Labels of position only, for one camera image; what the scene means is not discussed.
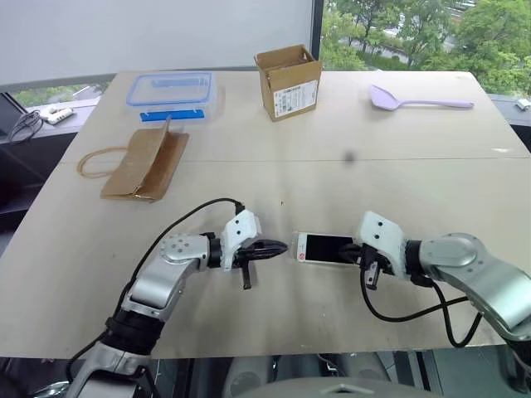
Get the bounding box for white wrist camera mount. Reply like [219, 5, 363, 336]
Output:
[219, 210, 264, 273]
[356, 211, 410, 278]

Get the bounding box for clear container with blue lid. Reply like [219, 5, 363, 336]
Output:
[125, 70, 219, 124]

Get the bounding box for lilac plastic rice spoon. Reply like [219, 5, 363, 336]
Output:
[368, 84, 475, 113]

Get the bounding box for white power strip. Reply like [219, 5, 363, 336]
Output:
[38, 106, 76, 125]

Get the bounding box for grey tangled cable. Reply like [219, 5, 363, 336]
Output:
[7, 109, 45, 144]

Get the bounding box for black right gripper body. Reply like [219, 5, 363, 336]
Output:
[359, 244, 394, 292]

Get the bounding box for white smartphone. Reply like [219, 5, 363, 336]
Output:
[290, 231, 367, 267]

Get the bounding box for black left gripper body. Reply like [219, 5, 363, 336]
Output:
[231, 244, 261, 291]

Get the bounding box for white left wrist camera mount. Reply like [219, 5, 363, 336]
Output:
[219, 210, 264, 273]

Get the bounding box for dark window frame post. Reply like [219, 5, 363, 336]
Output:
[312, 0, 325, 61]

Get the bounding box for dark rounded shape under table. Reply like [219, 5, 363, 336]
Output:
[222, 351, 418, 398]

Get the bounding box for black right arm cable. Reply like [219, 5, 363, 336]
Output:
[360, 265, 485, 348]

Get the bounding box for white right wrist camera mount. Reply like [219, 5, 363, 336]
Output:
[356, 211, 410, 278]

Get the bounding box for white roller blind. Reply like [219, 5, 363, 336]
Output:
[0, 0, 317, 87]

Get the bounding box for brown paper bag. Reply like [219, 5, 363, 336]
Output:
[76, 115, 191, 205]

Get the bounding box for open cardboard box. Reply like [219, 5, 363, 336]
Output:
[253, 44, 324, 123]

